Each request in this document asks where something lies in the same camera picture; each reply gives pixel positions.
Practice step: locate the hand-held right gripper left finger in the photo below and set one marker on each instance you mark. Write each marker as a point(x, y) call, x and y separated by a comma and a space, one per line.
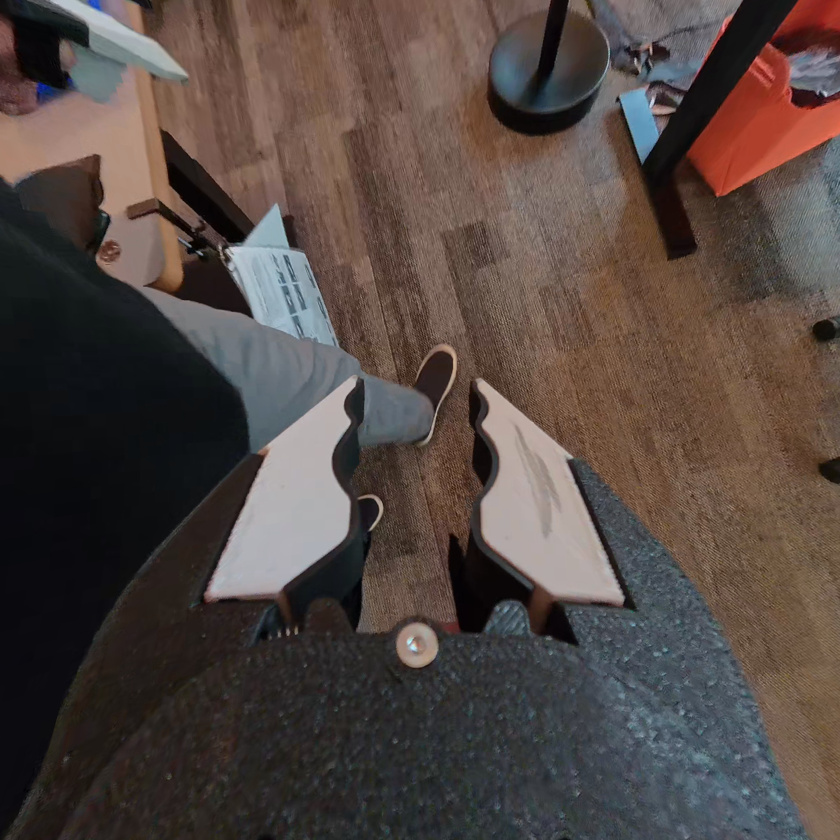
point(289, 505)

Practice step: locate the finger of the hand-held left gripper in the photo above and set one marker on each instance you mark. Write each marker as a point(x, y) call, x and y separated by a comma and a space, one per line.
point(124, 43)

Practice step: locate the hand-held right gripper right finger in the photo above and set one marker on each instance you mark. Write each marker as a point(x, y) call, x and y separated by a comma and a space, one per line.
point(544, 525)

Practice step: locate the black slip-on shoe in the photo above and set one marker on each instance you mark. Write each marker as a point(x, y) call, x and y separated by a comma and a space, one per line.
point(436, 380)
point(371, 510)

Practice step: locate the black table leg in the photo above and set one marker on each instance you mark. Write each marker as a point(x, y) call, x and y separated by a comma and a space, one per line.
point(197, 177)

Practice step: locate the round metal grommet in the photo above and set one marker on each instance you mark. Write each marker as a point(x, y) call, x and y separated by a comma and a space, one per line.
point(109, 251)

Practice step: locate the printed paper booklet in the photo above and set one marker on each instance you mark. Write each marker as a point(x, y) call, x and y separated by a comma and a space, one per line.
point(282, 295)

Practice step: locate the person's black garment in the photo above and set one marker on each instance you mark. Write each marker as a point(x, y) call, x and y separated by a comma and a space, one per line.
point(98, 394)

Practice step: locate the grey flat plate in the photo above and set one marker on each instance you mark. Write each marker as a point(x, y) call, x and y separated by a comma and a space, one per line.
point(640, 124)

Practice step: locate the black clamp bracket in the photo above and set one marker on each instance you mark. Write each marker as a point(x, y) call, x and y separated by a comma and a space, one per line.
point(177, 226)

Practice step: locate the black post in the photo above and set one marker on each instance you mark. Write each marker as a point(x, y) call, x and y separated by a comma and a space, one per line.
point(709, 98)

